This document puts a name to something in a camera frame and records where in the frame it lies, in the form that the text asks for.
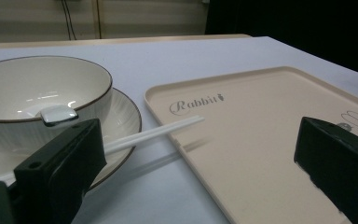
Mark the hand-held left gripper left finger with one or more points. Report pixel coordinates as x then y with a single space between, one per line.
59 168

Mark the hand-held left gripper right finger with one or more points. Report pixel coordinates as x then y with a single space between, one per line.
341 158

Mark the white ceramic spoon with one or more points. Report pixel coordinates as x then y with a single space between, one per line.
59 115

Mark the white plate with dark rim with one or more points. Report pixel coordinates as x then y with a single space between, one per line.
124 121

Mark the white bowl with dark rim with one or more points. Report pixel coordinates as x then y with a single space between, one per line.
28 93

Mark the beige tray with rabbit print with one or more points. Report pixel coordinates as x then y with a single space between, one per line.
254 140

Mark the white chopstick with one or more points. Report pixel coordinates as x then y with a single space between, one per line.
155 132

